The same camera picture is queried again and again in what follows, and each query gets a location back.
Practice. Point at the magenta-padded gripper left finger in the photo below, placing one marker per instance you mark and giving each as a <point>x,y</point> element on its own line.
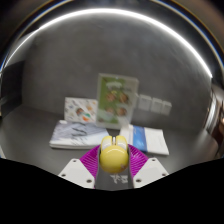
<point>76,171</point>

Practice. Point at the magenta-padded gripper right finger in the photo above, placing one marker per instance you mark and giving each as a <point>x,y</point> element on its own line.
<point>150,170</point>

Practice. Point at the yellow rabbit-shaped computer mouse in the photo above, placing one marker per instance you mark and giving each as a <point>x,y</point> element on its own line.
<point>114,156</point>

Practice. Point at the white book with blue band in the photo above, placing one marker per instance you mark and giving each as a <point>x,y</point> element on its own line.
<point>150,140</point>

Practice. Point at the grey and white magazine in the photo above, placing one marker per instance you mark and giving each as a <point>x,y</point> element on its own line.
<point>75,135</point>

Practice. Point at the white card with colourful stickers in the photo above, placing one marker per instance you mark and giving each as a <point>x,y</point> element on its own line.
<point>80,110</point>

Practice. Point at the white ceiling light strip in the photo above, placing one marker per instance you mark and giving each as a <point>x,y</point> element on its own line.
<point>110,11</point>

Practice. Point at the white wall switch plates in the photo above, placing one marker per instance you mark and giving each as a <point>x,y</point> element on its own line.
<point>155,105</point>

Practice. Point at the black flat wall panel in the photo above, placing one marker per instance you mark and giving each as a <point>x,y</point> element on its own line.
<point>10,86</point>

